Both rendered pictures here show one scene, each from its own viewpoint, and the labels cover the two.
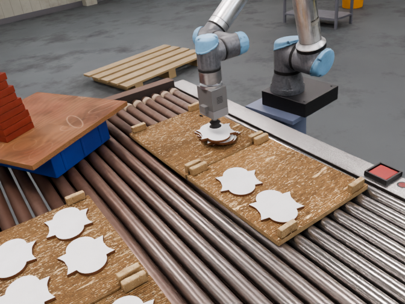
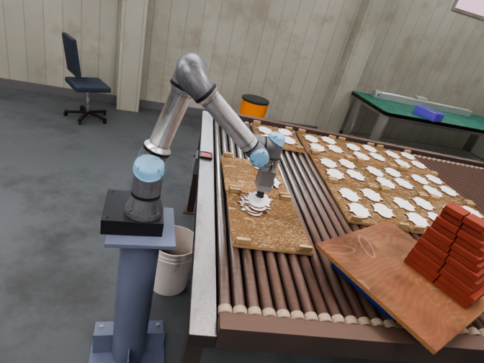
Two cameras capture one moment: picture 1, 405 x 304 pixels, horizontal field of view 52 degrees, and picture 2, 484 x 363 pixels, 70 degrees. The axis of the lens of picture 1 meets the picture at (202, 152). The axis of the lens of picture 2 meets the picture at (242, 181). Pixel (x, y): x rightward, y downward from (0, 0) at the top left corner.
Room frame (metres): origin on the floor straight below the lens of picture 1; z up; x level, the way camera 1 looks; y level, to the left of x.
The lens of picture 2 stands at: (2.68, 0.30, 1.80)
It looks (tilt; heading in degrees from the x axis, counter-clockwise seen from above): 28 degrees down; 198
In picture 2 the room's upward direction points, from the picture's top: 15 degrees clockwise
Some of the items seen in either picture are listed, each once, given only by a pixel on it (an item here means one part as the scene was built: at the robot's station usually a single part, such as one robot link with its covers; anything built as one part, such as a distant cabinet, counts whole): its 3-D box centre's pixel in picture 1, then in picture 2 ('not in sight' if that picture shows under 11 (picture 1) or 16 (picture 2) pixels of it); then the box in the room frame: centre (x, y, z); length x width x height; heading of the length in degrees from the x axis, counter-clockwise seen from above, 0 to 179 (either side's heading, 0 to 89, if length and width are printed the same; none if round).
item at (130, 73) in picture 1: (149, 67); not in sight; (5.08, 0.54, 0.06); 1.37 x 0.94 x 0.12; 130
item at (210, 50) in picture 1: (208, 52); (274, 145); (1.31, -0.06, 1.26); 0.09 x 0.08 x 0.11; 123
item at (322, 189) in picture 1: (272, 181); (253, 176); (1.02, -0.20, 0.93); 0.41 x 0.35 x 0.02; 32
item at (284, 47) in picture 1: (288, 52); (148, 175); (1.69, -0.42, 1.10); 0.13 x 0.12 x 0.14; 33
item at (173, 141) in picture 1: (194, 137); (266, 220); (1.37, 0.02, 0.93); 0.41 x 0.35 x 0.02; 31
